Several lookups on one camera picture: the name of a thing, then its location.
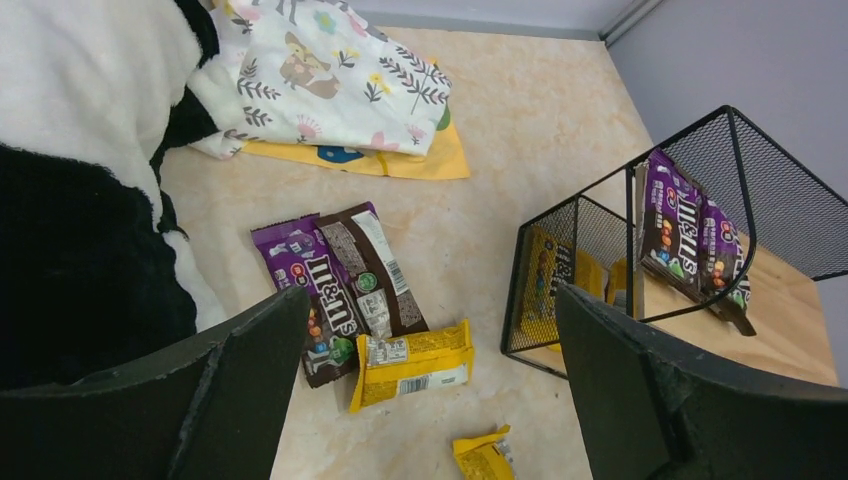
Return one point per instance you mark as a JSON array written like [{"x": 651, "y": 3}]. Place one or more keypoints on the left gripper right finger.
[{"x": 653, "y": 406}]

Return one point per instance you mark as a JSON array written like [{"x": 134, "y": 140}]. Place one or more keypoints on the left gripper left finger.
[{"x": 212, "y": 406}]

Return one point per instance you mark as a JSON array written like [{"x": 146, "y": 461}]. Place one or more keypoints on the purple m&m bag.
[
  {"x": 721, "y": 257},
  {"x": 669, "y": 247},
  {"x": 296, "y": 253}
]

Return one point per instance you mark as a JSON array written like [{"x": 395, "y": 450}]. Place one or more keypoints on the yellow M&M bag small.
[{"x": 486, "y": 457}]

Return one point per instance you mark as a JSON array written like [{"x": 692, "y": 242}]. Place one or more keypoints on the yellow M&M bags lower shelf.
[{"x": 552, "y": 262}]

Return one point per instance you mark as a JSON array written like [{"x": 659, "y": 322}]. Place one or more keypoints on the purple M&M bag on shelf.
[{"x": 669, "y": 247}]

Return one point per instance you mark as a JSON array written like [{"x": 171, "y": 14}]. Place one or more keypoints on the purple M&M bag on table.
[{"x": 296, "y": 253}]

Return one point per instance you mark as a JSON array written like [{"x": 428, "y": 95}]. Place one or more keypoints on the yellow M&M bag on table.
[{"x": 412, "y": 363}]

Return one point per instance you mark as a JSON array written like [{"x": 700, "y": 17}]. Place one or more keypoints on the black white checkered pillow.
[{"x": 95, "y": 270}]

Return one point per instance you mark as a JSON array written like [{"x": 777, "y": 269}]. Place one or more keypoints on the brown M&M bag on table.
[{"x": 381, "y": 293}]

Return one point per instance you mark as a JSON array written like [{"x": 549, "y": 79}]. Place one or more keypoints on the yellow cloth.
[{"x": 445, "y": 159}]

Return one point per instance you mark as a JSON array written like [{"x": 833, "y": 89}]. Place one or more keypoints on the floral white cloth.
[{"x": 317, "y": 73}]

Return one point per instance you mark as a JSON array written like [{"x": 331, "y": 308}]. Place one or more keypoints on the black wire wooden shelf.
[{"x": 791, "y": 225}]

